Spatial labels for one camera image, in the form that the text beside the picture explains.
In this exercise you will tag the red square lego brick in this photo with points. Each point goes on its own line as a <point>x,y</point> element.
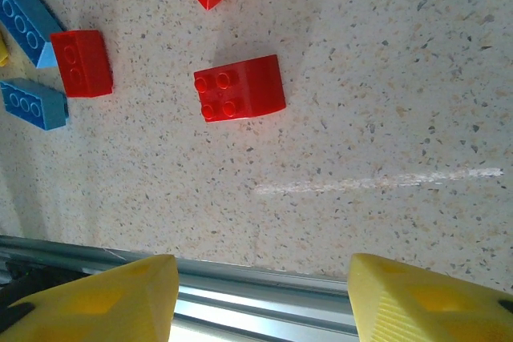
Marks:
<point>244,89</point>

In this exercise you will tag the red sloped lego brick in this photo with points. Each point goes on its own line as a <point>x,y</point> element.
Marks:
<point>82,63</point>

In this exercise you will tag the yellow lego brick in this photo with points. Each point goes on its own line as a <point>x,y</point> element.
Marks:
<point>2,51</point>

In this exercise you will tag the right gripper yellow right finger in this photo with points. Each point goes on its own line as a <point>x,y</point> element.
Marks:
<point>421,306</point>

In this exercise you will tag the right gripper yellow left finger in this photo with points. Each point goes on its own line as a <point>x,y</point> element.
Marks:
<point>100,306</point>

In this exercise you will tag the blue lego brick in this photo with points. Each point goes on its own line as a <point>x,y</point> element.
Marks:
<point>36,103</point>
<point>24,17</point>

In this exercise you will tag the aluminium front frame rail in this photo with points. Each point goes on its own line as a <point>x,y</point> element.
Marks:
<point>260,298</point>

